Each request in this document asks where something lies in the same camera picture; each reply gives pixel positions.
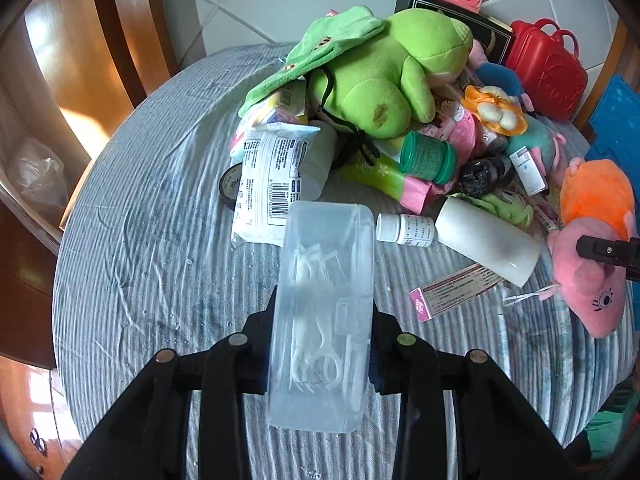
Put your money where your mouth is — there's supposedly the orange-dressed pig plush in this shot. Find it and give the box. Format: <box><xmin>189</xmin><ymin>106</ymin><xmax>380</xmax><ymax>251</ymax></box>
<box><xmin>547</xmin><ymin>158</ymin><xmax>639</xmax><ymax>338</ymax></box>

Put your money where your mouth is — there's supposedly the green one-eyed monster plush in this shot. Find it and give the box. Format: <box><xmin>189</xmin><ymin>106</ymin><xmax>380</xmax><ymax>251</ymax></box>
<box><xmin>454</xmin><ymin>190</ymin><xmax>534</xmax><ymax>231</ymax></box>

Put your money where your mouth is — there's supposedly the white eye drop box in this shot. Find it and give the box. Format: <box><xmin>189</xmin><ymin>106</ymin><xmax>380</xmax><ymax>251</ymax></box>
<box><xmin>509</xmin><ymin>146</ymin><xmax>548</xmax><ymax>196</ymax></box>

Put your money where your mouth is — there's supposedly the clear plastic floss box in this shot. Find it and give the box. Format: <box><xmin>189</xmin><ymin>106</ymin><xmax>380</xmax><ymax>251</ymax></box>
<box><xmin>267</xmin><ymin>202</ymin><xmax>375</xmax><ymax>434</ymax></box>

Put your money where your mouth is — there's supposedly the white paper roll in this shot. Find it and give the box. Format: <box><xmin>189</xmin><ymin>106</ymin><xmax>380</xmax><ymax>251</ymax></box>
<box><xmin>435</xmin><ymin>197</ymin><xmax>540</xmax><ymax>287</ymax></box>

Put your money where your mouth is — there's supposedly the blue plastic crate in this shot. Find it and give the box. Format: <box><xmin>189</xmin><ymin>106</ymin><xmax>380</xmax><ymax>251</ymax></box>
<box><xmin>586</xmin><ymin>75</ymin><xmax>639</xmax><ymax>174</ymax></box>

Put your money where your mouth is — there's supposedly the teal-dressed pig plush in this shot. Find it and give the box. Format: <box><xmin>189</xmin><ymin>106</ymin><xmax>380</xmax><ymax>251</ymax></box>
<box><xmin>506</xmin><ymin>115</ymin><xmax>568</xmax><ymax>186</ymax></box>

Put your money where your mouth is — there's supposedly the pink flat packet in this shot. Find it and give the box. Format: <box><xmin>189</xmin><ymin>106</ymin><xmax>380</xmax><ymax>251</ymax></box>
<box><xmin>409</xmin><ymin>263</ymin><xmax>503</xmax><ymax>322</ymax></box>

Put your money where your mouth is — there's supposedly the black rolled bag roll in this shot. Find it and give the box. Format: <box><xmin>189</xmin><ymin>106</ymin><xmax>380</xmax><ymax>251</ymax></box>
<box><xmin>458</xmin><ymin>155</ymin><xmax>515</xmax><ymax>198</ymax></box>

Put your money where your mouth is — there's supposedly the white rabbit plush orange scarf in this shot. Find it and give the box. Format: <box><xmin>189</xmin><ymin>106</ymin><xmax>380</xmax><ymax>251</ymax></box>
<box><xmin>461</xmin><ymin>84</ymin><xmax>527</xmax><ymax>136</ymax></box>

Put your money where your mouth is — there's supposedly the red bear suitcase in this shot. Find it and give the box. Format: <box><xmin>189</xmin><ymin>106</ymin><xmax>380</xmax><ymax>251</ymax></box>
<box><xmin>506</xmin><ymin>18</ymin><xmax>588</xmax><ymax>122</ymax></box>

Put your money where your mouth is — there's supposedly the white medicine bottle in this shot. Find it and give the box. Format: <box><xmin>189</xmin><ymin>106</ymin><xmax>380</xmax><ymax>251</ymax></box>
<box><xmin>376</xmin><ymin>214</ymin><xmax>436</xmax><ymax>247</ymax></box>

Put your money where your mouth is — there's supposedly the blue-bodied pig plush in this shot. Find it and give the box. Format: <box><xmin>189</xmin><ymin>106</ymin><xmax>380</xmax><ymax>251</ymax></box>
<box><xmin>468</xmin><ymin>39</ymin><xmax>535</xmax><ymax>112</ymax></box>

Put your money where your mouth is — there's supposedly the green lid jar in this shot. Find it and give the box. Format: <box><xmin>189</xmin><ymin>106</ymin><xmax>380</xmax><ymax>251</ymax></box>
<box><xmin>399</xmin><ymin>130</ymin><xmax>457</xmax><ymax>185</ymax></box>

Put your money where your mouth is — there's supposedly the black gift bag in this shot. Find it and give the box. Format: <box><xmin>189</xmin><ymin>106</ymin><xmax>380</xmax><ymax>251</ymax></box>
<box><xmin>395</xmin><ymin>0</ymin><xmax>513</xmax><ymax>65</ymax></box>

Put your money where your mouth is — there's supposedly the plastic bag on shelf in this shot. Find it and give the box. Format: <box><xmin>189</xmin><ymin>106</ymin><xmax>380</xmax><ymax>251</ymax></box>
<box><xmin>8</xmin><ymin>138</ymin><xmax>70</xmax><ymax>226</ymax></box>

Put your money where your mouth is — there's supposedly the green frog plush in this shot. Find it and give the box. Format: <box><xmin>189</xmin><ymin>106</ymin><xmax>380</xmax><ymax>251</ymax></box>
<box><xmin>307</xmin><ymin>8</ymin><xmax>473</xmax><ymax>139</ymax></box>

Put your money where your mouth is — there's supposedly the white barcode pouch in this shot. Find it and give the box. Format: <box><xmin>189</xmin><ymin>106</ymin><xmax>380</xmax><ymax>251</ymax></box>
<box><xmin>231</xmin><ymin>122</ymin><xmax>320</xmax><ymax>247</ymax></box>

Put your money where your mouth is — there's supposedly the green frog hat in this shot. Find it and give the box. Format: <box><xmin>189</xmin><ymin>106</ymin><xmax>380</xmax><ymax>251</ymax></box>
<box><xmin>238</xmin><ymin>6</ymin><xmax>384</xmax><ymax>117</ymax></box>

